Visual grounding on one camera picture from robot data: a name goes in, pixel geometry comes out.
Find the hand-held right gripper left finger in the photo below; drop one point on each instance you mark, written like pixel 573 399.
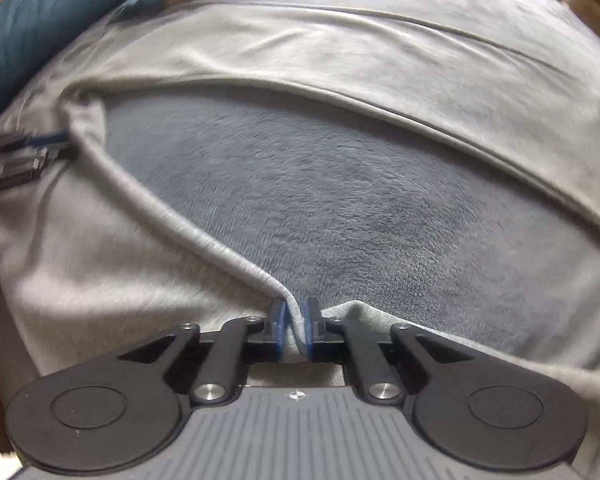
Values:
pixel 280 322

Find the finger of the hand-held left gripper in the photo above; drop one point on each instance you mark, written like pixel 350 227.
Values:
pixel 30 165
pixel 30 141

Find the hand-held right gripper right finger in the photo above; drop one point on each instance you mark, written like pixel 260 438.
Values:
pixel 311 322

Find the grey sweatshirt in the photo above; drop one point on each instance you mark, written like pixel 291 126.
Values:
pixel 330 60

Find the teal duvet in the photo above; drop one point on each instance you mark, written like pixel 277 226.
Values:
pixel 40 20

